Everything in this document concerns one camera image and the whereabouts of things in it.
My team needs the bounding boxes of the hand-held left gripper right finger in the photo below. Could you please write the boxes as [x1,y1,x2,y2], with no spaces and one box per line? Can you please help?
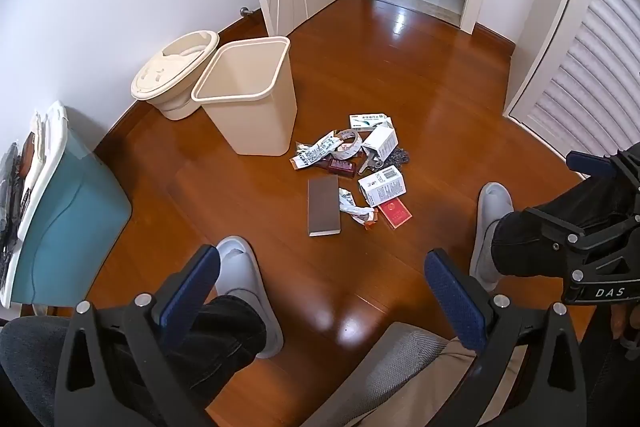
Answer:
[424,248,597,427]

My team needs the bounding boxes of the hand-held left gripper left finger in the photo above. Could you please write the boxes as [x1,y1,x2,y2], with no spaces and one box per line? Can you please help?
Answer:
[53,244,223,427]

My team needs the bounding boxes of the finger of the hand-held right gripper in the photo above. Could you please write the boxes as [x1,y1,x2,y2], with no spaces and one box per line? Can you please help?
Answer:
[524,202,640,275]
[566,150,640,208]

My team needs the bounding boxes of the long printed white wrapper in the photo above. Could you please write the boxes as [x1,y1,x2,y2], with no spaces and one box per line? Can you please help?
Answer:
[289,133,341,170]

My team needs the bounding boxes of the beige rectangular trash bin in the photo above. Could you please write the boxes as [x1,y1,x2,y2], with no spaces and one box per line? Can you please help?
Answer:
[191,36,298,156]

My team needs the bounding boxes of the person's right hand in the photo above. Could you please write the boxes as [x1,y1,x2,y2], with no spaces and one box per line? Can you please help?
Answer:
[611,302,640,350]

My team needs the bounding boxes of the person's right leg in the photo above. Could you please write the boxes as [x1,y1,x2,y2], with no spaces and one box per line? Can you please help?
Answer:
[491,180,626,279]

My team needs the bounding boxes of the person's leg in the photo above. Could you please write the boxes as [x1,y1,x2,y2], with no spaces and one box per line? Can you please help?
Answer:
[491,180,626,279]
[95,294,268,427]

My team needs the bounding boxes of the person's left leg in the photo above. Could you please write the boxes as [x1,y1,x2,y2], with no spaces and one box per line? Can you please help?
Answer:
[95,294,268,427]

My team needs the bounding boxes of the person's left grey slipper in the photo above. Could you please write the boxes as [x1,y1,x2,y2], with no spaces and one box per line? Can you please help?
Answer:
[215,235,285,360]

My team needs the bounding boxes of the person's grey slipper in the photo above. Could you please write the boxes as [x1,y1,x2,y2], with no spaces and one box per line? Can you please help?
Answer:
[469,182,515,292]
[215,235,285,360]

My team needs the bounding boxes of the person's right grey slipper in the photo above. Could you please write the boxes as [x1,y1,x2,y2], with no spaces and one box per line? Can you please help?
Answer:
[469,182,515,292]

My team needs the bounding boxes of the beige cloth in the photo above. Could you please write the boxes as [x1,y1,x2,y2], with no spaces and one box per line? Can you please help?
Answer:
[400,336,513,427]

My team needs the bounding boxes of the red card packet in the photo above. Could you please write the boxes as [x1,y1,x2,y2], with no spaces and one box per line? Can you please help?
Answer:
[377,200,414,229]

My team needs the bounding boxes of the white louvered door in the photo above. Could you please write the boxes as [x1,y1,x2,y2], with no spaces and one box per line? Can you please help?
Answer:
[504,0,640,158]

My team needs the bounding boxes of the white box with barcode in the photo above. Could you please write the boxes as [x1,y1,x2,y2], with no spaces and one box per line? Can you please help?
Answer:
[357,166,407,208]

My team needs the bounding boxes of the teal plastic storage box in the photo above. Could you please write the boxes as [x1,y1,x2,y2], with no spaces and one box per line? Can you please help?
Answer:
[0,101,133,308]

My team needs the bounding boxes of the brown flat book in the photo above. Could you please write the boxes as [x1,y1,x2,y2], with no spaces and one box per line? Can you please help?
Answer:
[307,177,344,238]

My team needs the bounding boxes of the grey metal clip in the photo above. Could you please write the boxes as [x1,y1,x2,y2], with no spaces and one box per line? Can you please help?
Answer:
[357,154,387,178]

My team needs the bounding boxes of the plain white small box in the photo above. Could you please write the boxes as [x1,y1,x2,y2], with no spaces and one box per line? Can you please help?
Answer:
[361,126,400,162]

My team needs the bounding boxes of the dark red packet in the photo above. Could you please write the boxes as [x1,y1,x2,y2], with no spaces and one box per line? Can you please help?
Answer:
[327,158,359,180]

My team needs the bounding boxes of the white tape roll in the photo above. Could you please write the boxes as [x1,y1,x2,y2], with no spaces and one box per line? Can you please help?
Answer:
[333,128,365,159]

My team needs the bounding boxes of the green white flat box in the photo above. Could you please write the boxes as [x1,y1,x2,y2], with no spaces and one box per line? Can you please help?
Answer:
[348,111,395,131]

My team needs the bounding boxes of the dark items on storage box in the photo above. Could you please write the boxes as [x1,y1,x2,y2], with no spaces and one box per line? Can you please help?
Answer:
[0,132,37,258]

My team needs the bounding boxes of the beige round bucket with lid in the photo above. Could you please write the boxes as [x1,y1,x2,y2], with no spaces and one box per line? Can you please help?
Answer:
[131,29,221,121]

